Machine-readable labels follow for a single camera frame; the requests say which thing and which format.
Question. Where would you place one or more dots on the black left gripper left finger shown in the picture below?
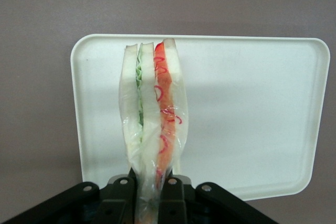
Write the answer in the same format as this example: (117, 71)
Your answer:
(115, 197)

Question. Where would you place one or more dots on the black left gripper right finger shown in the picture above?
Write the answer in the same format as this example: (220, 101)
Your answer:
(178, 197)

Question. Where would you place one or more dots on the plastic triangle sandwich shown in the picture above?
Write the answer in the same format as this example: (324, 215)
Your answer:
(149, 103)

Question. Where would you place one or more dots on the white rectangular plastic tray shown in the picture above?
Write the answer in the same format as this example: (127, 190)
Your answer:
(249, 116)

